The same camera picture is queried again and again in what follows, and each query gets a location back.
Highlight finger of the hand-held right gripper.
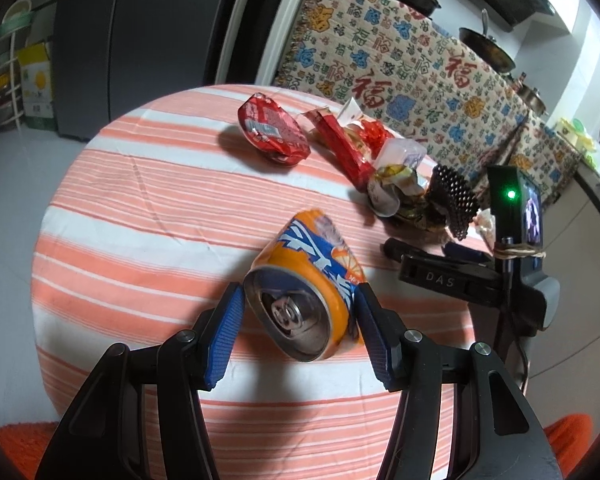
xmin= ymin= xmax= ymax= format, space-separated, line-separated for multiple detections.
xmin=382 ymin=236 xmax=450 ymax=262
xmin=442 ymin=241 xmax=497 ymax=271

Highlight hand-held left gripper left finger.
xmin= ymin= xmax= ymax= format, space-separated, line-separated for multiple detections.
xmin=35 ymin=282 xmax=246 ymax=480

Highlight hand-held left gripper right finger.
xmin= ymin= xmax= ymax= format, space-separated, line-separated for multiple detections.
xmin=352 ymin=282 xmax=566 ymax=480

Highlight orange soda can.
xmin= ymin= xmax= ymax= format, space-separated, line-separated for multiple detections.
xmin=243 ymin=210 xmax=367 ymax=363

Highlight red plastic bag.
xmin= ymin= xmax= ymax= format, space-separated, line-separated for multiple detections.
xmin=352 ymin=119 xmax=391 ymax=153

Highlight white crumpled tissue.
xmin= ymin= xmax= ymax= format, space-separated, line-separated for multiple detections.
xmin=475 ymin=208 xmax=496 ymax=246

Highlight gold foil wrapper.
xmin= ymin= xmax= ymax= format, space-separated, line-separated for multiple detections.
xmin=395 ymin=202 xmax=451 ymax=233

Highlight white plastic cup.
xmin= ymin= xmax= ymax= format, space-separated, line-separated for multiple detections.
xmin=367 ymin=172 xmax=421 ymax=218

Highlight black studded plastic tray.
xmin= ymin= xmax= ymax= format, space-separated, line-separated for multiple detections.
xmin=427 ymin=164 xmax=480 ymax=243

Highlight long red wrapper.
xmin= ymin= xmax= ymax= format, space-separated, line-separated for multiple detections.
xmin=302 ymin=107 xmax=376 ymax=193

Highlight yellow green plastic containers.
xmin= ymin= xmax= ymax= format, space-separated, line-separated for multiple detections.
xmin=555 ymin=117 xmax=600 ymax=166

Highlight steel pot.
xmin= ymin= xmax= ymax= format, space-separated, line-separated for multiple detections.
xmin=512 ymin=77 xmax=548 ymax=113

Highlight white paper packet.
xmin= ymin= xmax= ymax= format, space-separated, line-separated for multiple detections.
xmin=337 ymin=97 xmax=366 ymax=126

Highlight round striped orange table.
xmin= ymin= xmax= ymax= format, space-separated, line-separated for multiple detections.
xmin=30 ymin=84 xmax=511 ymax=480

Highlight printed blanket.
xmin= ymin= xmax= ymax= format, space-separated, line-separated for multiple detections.
xmin=272 ymin=0 xmax=583 ymax=221

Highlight black wok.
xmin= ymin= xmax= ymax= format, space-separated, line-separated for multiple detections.
xmin=459 ymin=9 xmax=517 ymax=73

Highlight crumpled red snack bag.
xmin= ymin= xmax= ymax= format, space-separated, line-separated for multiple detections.
xmin=237 ymin=92 xmax=312 ymax=167

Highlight dark grey refrigerator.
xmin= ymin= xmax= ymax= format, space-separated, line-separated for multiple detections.
xmin=52 ymin=0 xmax=251 ymax=143

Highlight white storage rack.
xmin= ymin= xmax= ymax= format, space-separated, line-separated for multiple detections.
xmin=0 ymin=0 xmax=56 ymax=133

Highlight cardboard box with orange print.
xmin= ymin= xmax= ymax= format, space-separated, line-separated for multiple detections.
xmin=19 ymin=42 xmax=55 ymax=131

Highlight pale green bowl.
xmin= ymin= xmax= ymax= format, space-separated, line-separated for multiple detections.
xmin=0 ymin=0 xmax=34 ymax=29

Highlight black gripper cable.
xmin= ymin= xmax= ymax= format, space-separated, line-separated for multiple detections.
xmin=502 ymin=260 xmax=531 ymax=388

